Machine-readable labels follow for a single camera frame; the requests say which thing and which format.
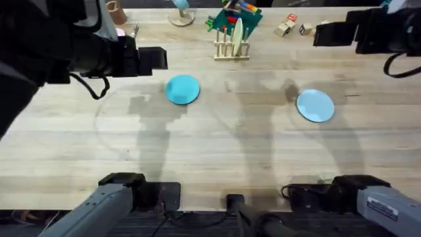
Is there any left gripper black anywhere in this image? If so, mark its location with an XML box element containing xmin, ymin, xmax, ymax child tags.
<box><xmin>74</xmin><ymin>34</ymin><xmax>169</xmax><ymax>78</ymax></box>

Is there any wooden peg dish rack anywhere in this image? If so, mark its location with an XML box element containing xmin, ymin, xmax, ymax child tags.
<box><xmin>213</xmin><ymin>27</ymin><xmax>251</xmax><ymax>62</ymax></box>

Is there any turquoise round plate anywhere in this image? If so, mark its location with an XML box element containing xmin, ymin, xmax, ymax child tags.
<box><xmin>164</xmin><ymin>74</ymin><xmax>201</xmax><ymax>106</ymax></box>

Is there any small pink and silver object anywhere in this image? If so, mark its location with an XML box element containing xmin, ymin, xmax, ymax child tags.
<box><xmin>114</xmin><ymin>24</ymin><xmax>139</xmax><ymax>39</ymax></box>

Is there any wooden cup stand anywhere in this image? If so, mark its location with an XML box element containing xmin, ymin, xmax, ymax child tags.
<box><xmin>167</xmin><ymin>6</ymin><xmax>196</xmax><ymax>28</ymax></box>

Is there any wooden toy blocks heap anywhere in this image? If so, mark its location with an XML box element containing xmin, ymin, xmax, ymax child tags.
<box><xmin>274</xmin><ymin>13</ymin><xmax>299</xmax><ymax>38</ymax></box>

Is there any light blue cup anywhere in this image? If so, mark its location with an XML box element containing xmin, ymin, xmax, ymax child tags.
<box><xmin>170</xmin><ymin>0</ymin><xmax>191</xmax><ymax>11</ymax></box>

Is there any brown cardboard roll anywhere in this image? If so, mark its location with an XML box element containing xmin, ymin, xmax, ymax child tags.
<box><xmin>105</xmin><ymin>0</ymin><xmax>129</xmax><ymax>26</ymax></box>

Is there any light blue round plate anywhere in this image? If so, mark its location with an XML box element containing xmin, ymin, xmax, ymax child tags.
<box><xmin>295</xmin><ymin>88</ymin><xmax>335</xmax><ymax>124</ymax></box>

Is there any cream round plate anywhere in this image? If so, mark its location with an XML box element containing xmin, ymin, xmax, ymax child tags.
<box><xmin>231</xmin><ymin>17</ymin><xmax>245</xmax><ymax>57</ymax></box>

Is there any green board with toy blocks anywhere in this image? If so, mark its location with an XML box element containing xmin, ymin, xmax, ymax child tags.
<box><xmin>205</xmin><ymin>0</ymin><xmax>264</xmax><ymax>40</ymax></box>

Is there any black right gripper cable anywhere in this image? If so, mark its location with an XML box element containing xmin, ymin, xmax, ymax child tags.
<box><xmin>382</xmin><ymin>52</ymin><xmax>421</xmax><ymax>79</ymax></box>

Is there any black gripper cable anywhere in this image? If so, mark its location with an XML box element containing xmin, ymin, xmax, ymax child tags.
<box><xmin>382</xmin><ymin>52</ymin><xmax>421</xmax><ymax>79</ymax></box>
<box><xmin>68</xmin><ymin>72</ymin><xmax>111</xmax><ymax>101</ymax></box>

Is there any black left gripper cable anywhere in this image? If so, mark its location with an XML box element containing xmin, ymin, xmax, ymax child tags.
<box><xmin>68</xmin><ymin>72</ymin><xmax>111</xmax><ymax>101</ymax></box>

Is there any black cable on rail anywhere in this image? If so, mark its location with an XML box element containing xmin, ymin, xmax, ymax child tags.
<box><xmin>157</xmin><ymin>200</ymin><xmax>241</xmax><ymax>237</ymax></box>

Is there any black camera post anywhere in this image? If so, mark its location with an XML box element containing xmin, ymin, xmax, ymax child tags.
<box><xmin>226</xmin><ymin>194</ymin><xmax>316</xmax><ymax>237</ymax></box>

